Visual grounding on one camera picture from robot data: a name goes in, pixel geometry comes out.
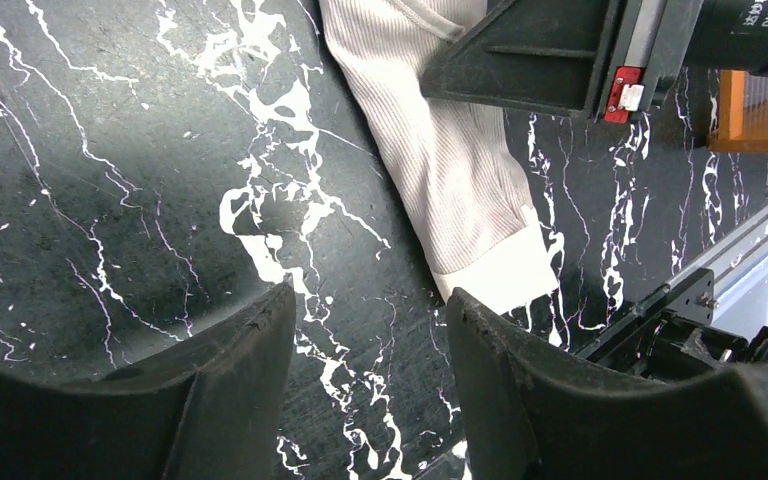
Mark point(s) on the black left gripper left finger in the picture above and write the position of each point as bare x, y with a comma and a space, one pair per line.
205, 408

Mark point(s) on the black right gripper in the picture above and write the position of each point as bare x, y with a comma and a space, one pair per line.
611, 60

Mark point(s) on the orange wooden rack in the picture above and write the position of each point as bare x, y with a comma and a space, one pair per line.
741, 117

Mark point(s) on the grey beige underwear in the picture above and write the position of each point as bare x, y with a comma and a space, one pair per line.
467, 198

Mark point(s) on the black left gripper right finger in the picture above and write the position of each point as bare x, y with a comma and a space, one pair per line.
533, 411

